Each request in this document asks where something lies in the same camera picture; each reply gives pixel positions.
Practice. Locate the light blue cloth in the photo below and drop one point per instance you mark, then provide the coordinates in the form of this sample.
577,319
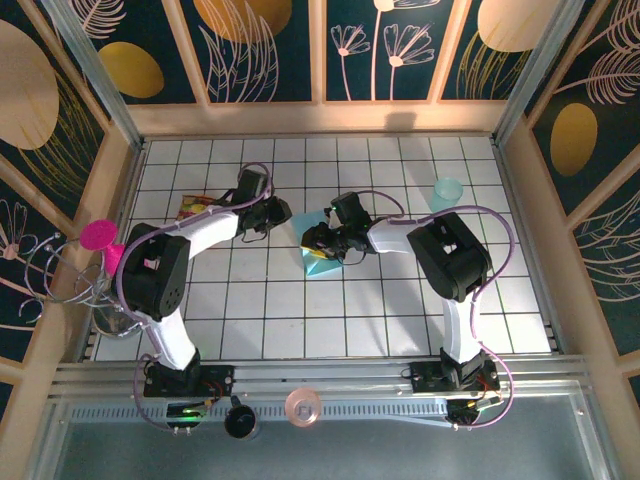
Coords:
320,269

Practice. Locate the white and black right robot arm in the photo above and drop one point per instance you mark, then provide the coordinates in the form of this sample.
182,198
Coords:
390,237

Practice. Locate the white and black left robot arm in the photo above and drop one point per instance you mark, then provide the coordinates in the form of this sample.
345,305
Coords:
210,230

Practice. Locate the red yellow snack packet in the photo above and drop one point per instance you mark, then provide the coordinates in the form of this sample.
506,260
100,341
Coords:
192,204

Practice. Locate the translucent teal plastic cup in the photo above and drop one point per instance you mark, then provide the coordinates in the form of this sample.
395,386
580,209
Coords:
446,196

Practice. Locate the translucent pink cup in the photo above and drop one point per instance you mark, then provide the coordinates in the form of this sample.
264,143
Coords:
302,407

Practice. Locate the perforated metal strip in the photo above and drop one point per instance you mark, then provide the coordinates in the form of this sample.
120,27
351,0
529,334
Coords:
360,411

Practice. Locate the black controller board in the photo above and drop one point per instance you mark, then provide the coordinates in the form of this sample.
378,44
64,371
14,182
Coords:
187,412
470,407

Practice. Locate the aluminium frame rail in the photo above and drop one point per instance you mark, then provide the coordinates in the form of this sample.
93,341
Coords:
325,372

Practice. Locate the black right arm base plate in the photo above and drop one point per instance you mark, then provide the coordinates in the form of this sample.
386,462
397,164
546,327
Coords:
425,377

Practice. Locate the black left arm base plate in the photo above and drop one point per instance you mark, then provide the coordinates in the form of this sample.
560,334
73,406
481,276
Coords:
220,377

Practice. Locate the aluminium corner post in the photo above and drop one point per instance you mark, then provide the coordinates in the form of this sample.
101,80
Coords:
540,67
94,70

